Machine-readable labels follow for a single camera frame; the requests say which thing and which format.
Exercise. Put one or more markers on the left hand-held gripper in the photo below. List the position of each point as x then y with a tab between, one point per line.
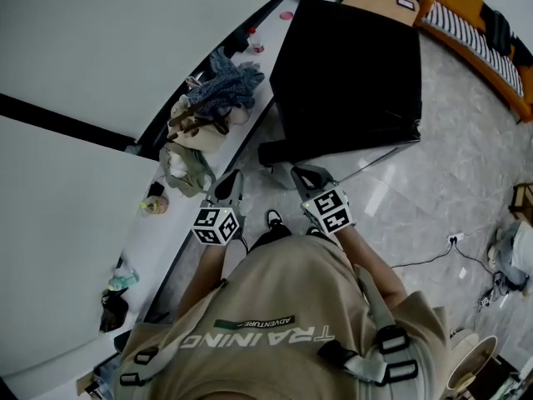
216	225

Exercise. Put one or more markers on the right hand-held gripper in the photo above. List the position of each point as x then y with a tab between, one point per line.
329	211

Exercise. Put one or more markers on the black mini fridge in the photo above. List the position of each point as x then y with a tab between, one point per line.
345	77

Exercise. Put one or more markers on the person's left forearm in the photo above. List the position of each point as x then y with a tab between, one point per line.
204	269

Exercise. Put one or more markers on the person's right forearm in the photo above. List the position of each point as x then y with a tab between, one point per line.
370	265

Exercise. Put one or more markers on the olive green shoulder bag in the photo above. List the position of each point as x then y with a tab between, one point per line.
191	181

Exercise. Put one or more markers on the black white sneaker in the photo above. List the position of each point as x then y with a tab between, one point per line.
275	219
316	231

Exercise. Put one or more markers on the white crumpled cloth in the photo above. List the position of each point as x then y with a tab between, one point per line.
179	166

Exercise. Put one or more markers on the beige tote bag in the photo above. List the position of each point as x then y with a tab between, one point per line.
204	138

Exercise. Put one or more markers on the black trousers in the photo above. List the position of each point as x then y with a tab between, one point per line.
275	236

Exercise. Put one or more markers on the small black box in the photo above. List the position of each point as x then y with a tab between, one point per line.
156	188

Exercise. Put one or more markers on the light cloth bag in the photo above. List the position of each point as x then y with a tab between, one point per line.
239	115

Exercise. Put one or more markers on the white ledge with black edge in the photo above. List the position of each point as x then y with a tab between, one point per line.
162	244

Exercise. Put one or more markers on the blue plaid shirt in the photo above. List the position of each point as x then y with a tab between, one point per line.
225	81

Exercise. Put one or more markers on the beige printed t-shirt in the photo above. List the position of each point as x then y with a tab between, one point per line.
275	290

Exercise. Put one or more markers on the grey harness with black buckles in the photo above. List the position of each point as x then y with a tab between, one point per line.
379	302

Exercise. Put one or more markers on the mint green water bottle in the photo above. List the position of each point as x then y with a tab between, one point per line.
123	281

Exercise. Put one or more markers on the red-capped clear bottle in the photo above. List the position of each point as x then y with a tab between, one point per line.
257	44

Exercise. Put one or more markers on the white power strip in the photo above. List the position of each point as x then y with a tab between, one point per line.
456	238

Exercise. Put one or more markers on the black handbag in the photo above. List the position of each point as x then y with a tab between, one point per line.
113	313

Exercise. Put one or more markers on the pink round lid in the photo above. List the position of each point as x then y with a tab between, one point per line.
287	15

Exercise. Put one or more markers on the white roller blind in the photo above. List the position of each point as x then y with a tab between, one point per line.
62	244
125	36

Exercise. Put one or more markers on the black framed card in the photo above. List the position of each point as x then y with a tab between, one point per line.
405	3

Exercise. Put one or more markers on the small black white device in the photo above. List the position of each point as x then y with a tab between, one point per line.
485	301

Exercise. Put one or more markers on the wooden shelf rack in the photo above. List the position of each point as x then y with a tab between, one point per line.
522	198

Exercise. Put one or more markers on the striped black white cushion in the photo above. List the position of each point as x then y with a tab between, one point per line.
470	40

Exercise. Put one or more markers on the black garment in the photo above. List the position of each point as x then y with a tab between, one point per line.
499	31

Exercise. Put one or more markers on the brown cardboard box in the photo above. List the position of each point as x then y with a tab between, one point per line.
85	386

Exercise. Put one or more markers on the dark brown cabinet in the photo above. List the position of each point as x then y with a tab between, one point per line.
499	377

